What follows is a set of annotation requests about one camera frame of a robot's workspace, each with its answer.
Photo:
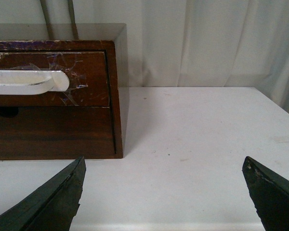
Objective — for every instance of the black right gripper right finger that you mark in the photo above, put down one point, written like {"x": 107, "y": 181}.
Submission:
{"x": 269, "y": 192}

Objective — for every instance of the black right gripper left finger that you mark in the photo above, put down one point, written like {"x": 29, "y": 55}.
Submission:
{"x": 52, "y": 206}

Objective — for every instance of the wooden drawer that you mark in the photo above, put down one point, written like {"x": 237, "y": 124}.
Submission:
{"x": 86, "y": 71}
{"x": 46, "y": 133}

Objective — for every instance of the white drawer handle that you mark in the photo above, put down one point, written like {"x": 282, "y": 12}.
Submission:
{"x": 32, "y": 82}

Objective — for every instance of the brown wooden drawer cabinet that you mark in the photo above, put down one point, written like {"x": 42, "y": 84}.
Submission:
{"x": 109, "y": 38}

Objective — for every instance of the white curtain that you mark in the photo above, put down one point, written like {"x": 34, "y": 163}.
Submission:
{"x": 185, "y": 43}

